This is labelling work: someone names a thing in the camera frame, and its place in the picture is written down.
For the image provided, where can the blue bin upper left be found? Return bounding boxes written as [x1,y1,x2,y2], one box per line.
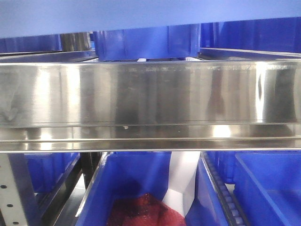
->
[0,34,62,53]

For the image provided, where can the dark metal shelf upright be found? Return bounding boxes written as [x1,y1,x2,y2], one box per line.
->
[60,32,91,52]

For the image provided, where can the blue bin lower right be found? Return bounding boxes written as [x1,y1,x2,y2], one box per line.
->
[234,153,301,226]

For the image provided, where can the blue bin lower centre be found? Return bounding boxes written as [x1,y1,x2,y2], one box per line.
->
[77,152,227,226]

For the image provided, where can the perforated grey shelf post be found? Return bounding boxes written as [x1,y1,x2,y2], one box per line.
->
[0,153,42,226]

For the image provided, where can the roller track rail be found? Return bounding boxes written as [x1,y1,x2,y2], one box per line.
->
[201,152,248,226]

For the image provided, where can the blue bin upper right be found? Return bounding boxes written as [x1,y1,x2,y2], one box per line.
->
[200,17,301,53]

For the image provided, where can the blue bin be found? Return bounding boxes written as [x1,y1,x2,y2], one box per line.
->
[77,152,227,226]
[234,153,301,226]
[93,24,200,61]
[0,34,62,53]
[24,152,80,194]
[200,17,301,53]

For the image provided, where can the blue bin lower left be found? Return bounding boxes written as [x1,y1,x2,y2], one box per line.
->
[24,152,80,194]

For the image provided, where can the blue bin upper centre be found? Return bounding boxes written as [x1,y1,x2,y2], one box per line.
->
[93,24,200,61]

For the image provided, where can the red mesh bag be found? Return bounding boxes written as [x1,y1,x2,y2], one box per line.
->
[106,194,186,226]

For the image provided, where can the light blue plastic tray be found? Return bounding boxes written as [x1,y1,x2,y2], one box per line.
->
[0,0,301,38]

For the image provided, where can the white paper sheet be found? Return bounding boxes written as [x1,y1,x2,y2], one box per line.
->
[163,151,200,217]

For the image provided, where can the stainless steel shelf front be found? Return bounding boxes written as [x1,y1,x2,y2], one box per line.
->
[0,48,301,153]

